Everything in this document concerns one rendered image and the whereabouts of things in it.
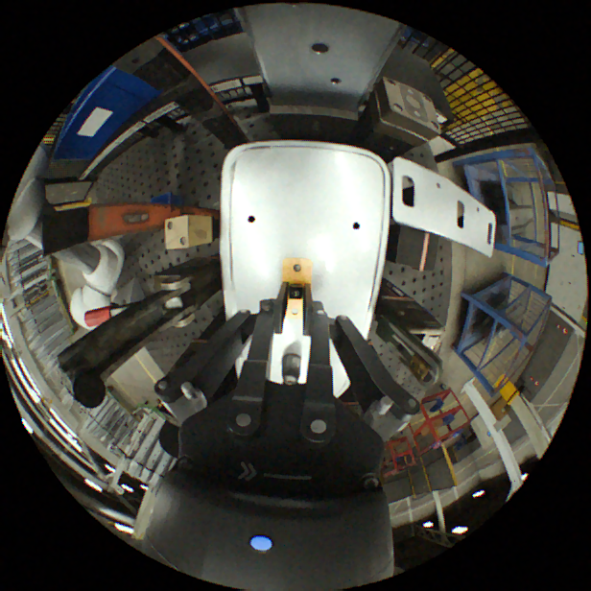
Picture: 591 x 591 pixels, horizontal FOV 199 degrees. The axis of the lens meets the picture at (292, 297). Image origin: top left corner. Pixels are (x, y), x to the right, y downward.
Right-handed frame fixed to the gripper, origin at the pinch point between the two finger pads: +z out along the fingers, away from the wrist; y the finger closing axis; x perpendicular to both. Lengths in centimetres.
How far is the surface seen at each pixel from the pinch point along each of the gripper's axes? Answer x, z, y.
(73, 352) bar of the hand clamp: 1.8, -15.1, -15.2
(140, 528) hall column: -664, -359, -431
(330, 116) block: 25.0, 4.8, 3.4
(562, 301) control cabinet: 39, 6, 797
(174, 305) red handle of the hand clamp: -0.1, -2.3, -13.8
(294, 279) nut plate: 1.5, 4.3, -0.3
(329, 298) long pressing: -1.0, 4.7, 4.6
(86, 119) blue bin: 36, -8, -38
